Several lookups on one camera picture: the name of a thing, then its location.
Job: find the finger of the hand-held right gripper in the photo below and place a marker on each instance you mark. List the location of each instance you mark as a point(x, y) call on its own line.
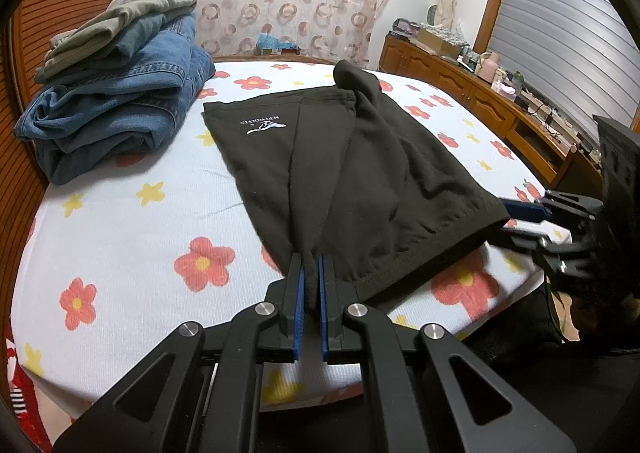
point(550, 248)
point(525, 210)

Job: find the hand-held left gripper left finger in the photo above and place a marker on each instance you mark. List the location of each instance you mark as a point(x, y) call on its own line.
point(299, 313)

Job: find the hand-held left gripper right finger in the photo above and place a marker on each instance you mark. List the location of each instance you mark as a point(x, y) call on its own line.
point(323, 313)

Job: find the black pants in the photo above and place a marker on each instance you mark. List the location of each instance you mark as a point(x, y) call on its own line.
point(375, 158)

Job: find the olive green pants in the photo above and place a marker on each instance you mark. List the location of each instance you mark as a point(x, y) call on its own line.
point(125, 18)

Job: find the pink container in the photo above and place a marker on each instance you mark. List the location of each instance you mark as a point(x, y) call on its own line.
point(489, 67)

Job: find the wooden cabinet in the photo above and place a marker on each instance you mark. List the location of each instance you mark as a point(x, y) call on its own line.
point(450, 78)

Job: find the white floral bed sheet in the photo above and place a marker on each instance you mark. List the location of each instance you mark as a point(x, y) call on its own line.
point(150, 243)

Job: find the grey window blind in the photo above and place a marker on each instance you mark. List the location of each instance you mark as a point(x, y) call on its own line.
point(560, 23)

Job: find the cardboard box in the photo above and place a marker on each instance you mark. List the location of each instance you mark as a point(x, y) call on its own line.
point(435, 40)

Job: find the small white fan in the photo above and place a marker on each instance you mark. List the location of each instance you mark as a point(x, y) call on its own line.
point(432, 15)

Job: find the blue tissue pack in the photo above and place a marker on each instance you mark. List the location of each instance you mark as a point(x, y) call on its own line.
point(275, 44)

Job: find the dark blue jeans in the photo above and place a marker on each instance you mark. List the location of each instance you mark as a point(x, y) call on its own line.
point(100, 123)

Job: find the red printed blanket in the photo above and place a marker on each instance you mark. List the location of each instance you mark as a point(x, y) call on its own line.
point(20, 393)

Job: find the light blue jeans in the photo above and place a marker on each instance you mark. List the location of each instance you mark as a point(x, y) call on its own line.
point(150, 53)

